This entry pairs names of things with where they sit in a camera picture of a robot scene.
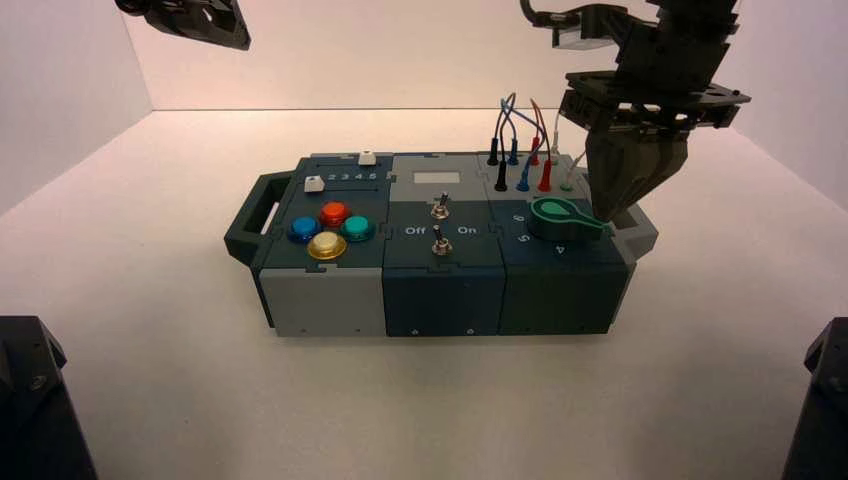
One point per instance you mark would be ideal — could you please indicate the yellow push button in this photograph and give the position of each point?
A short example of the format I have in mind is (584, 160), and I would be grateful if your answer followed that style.
(326, 246)

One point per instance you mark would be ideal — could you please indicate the white slider cube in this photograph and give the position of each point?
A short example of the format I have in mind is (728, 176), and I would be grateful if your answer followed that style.
(313, 185)
(367, 158)

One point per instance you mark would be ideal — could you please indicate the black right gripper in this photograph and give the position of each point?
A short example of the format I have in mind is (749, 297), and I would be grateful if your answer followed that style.
(662, 73)

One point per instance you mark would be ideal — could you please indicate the metal toggle switch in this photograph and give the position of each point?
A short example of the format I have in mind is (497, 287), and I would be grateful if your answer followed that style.
(438, 210)
(440, 246)

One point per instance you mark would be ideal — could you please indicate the grey and teal control box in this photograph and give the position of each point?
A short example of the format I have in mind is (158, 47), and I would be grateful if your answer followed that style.
(437, 298)

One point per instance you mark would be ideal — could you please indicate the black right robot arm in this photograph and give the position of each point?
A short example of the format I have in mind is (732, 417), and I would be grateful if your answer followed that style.
(696, 13)

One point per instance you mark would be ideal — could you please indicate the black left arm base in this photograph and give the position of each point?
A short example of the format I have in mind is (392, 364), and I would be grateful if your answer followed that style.
(33, 411)

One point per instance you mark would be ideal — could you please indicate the blue push button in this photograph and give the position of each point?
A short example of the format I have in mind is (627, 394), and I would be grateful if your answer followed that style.
(304, 229)

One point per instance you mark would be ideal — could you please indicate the orange push button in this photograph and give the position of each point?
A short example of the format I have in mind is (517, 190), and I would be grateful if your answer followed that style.
(333, 213)

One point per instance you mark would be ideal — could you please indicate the green pointer knob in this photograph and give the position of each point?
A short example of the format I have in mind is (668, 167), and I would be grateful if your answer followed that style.
(553, 224)

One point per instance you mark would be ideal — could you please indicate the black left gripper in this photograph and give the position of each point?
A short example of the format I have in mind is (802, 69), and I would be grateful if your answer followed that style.
(199, 20)

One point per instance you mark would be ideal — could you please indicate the teal push button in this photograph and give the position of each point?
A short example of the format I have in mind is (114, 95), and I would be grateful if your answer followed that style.
(358, 228)

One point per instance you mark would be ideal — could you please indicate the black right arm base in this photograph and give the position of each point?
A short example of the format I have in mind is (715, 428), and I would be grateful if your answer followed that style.
(821, 411)

